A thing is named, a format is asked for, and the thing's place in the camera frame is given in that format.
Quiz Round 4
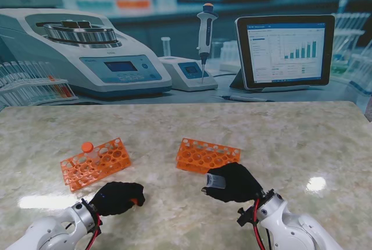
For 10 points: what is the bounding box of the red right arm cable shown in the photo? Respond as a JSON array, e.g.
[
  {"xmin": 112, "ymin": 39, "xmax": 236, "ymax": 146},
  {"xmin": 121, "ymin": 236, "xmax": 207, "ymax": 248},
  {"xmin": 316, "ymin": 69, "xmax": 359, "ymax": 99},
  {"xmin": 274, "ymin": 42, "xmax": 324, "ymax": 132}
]
[{"xmin": 251, "ymin": 199, "xmax": 270, "ymax": 250}]

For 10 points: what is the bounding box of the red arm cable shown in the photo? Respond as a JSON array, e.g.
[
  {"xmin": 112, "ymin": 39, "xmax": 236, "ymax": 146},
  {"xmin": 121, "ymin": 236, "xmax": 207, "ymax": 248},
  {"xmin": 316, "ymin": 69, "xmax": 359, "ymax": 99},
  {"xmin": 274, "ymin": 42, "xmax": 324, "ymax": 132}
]
[
  {"xmin": 251, "ymin": 199, "xmax": 270, "ymax": 250},
  {"xmin": 84, "ymin": 214, "xmax": 103, "ymax": 250}
]

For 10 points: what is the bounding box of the red left arm cable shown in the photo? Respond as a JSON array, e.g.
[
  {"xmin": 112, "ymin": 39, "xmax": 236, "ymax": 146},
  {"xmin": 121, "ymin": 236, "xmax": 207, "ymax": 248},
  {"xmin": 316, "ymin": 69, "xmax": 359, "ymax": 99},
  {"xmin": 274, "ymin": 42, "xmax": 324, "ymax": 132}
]
[{"xmin": 84, "ymin": 214, "xmax": 103, "ymax": 250}]

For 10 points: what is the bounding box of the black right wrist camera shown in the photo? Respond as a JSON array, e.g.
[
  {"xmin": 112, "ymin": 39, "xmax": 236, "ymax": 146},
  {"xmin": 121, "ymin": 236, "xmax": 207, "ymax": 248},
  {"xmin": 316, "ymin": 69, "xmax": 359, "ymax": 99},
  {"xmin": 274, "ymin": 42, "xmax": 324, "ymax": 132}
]
[{"xmin": 237, "ymin": 206, "xmax": 258, "ymax": 227}]

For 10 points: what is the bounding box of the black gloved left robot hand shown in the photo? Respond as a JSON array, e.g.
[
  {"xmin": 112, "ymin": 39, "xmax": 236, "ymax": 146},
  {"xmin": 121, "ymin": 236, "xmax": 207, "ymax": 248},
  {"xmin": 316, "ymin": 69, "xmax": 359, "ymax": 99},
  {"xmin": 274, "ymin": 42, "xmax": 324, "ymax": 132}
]
[{"xmin": 88, "ymin": 182, "xmax": 146, "ymax": 217}]

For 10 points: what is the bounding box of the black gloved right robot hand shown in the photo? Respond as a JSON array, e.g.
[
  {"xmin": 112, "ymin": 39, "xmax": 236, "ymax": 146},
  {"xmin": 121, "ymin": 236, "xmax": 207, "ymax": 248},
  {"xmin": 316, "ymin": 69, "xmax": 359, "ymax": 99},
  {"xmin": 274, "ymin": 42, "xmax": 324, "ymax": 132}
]
[{"xmin": 201, "ymin": 162, "xmax": 264, "ymax": 204}]

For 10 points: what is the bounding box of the printed laboratory backdrop poster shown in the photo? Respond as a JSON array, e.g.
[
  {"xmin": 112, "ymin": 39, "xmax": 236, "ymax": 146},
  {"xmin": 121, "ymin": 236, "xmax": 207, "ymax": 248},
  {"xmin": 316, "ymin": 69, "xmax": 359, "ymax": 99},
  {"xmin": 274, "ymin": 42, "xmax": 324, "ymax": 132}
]
[{"xmin": 0, "ymin": 0, "xmax": 372, "ymax": 108}]

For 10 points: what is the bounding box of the clear plastic test tube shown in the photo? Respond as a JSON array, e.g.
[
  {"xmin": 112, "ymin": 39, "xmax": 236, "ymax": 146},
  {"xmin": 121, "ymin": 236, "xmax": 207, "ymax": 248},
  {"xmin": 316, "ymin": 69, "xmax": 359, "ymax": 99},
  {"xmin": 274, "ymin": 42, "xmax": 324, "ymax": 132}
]
[
  {"xmin": 86, "ymin": 150, "xmax": 101, "ymax": 167},
  {"xmin": 203, "ymin": 173, "xmax": 227, "ymax": 190}
]

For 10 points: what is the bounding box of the orange test tube rack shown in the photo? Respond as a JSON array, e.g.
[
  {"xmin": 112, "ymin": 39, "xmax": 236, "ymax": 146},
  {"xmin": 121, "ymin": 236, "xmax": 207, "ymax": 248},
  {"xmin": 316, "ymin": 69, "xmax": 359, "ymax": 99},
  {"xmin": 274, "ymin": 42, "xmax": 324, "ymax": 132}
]
[
  {"xmin": 176, "ymin": 137, "xmax": 242, "ymax": 174},
  {"xmin": 60, "ymin": 137, "xmax": 133, "ymax": 194}
]

